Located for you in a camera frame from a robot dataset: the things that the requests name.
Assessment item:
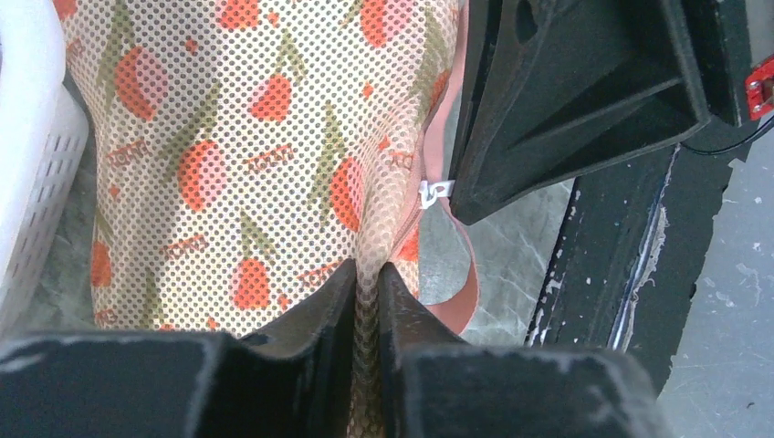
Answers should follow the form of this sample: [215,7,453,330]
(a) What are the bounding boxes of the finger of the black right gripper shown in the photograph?
[450,0,710,224]

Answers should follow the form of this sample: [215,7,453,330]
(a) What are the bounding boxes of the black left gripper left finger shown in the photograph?
[1,260,356,437]

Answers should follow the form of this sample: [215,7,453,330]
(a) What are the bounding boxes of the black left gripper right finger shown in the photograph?
[377,264,668,437]

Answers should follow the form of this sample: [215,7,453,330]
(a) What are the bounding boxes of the floral peach mesh laundry bag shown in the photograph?
[54,1,466,437]

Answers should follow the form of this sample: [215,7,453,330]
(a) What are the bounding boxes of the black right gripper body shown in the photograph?
[683,0,773,127]

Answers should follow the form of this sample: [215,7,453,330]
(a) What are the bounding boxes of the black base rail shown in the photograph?
[525,120,758,391]

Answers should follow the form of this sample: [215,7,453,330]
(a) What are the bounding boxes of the white plastic laundry basket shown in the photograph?
[1,1,89,336]

